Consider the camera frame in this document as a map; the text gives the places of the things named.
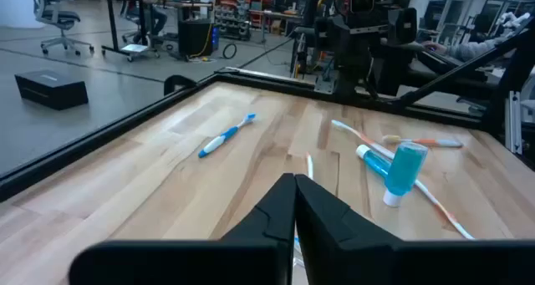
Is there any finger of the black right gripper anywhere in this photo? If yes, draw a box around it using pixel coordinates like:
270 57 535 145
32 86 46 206
313 16 349 43
386 7 418 47

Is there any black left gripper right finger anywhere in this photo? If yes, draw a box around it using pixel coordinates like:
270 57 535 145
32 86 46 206
294 173 535 285

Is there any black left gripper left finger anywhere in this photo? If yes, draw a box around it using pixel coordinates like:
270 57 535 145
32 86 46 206
69 172 297 285

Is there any blue mouthwash bottle white cap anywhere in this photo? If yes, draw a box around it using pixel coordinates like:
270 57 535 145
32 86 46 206
382 141 430 208
355 144 393 180

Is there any thick orange white toothbrush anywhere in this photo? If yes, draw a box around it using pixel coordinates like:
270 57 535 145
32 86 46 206
381 134 464 149

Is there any person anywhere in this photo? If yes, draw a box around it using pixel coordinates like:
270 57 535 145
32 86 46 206
420 11 532 64
121 0 169 46

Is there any shelf with red bins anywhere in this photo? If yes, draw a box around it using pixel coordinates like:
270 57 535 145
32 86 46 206
212 0 275 42

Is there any blue and white toothbrush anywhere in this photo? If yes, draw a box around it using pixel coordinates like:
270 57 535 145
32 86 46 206
197 112 257 160

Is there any black computer tower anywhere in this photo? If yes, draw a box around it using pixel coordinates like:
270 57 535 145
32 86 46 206
177 18 215 59

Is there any black table clamp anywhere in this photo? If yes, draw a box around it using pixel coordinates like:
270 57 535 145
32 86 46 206
163 74 198 97

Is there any black desk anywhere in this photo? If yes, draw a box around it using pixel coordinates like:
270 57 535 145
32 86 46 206
86 0 215 64

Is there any black box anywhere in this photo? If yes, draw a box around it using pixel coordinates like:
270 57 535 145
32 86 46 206
14 69 89 111

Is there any grey office chair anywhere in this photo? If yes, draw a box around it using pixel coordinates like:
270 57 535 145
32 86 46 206
33 0 95 57

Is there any black frame post with brace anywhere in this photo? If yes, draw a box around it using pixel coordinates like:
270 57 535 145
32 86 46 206
392 19 535 160

